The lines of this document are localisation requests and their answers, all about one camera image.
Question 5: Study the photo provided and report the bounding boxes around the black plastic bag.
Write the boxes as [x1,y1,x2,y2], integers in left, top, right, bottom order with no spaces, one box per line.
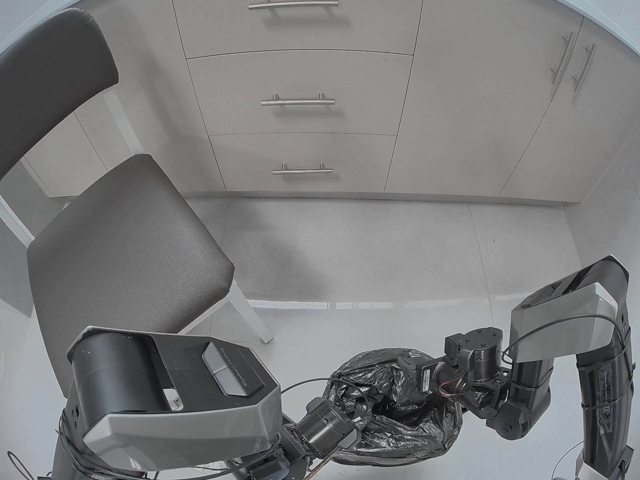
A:
[322,348,463,466]

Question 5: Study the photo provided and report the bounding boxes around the beige cabinet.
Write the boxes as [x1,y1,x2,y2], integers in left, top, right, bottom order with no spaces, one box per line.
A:
[0,0,640,205]

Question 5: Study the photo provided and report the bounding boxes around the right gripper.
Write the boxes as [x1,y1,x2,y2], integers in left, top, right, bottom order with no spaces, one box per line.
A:
[397,356,466,395]

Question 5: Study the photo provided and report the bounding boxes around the black cable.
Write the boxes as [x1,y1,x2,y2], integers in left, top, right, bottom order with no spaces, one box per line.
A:
[501,314,623,364]
[279,377,373,409]

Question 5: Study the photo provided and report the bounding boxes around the dark grey padded chair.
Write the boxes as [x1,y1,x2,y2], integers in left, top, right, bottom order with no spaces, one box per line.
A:
[0,8,275,400]

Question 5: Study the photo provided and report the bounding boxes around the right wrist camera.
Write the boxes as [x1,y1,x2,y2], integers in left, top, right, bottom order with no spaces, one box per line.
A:
[444,334,469,365]

